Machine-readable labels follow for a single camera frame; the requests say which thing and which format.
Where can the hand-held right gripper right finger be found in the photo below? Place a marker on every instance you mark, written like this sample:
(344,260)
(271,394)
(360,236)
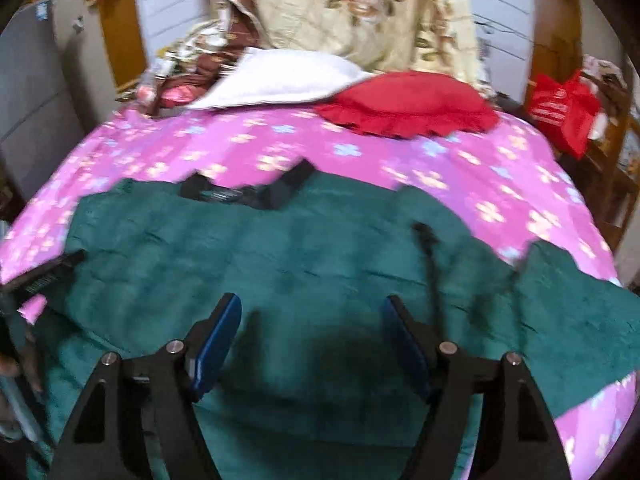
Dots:
(407,345)

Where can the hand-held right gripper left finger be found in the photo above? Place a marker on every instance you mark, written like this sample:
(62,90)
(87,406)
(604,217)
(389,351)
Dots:
(216,345)

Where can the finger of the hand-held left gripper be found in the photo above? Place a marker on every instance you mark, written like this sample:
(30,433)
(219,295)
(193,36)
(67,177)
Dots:
(47,275)

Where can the green puffer jacket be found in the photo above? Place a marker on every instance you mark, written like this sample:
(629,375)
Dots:
(310,270)

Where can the grey cabinet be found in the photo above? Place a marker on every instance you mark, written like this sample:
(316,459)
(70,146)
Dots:
(35,100)

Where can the pink floral bedsheet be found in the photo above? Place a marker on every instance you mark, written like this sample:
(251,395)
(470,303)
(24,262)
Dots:
(360,147)

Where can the red ruffled pillow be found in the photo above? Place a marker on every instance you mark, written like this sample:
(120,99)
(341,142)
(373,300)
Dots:
(410,102)

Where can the white pillow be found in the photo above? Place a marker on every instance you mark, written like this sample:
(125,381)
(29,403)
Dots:
(280,77)

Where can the wooden chair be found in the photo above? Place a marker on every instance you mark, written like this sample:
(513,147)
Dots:
(612,160)

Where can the red shopping bag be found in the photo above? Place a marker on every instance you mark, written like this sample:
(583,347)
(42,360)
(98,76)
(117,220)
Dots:
(560,110)

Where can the brown patterned blanket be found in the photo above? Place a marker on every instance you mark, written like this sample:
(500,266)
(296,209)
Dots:
(235,25)

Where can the cream floral quilt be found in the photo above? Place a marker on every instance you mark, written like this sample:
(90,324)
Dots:
(350,10)

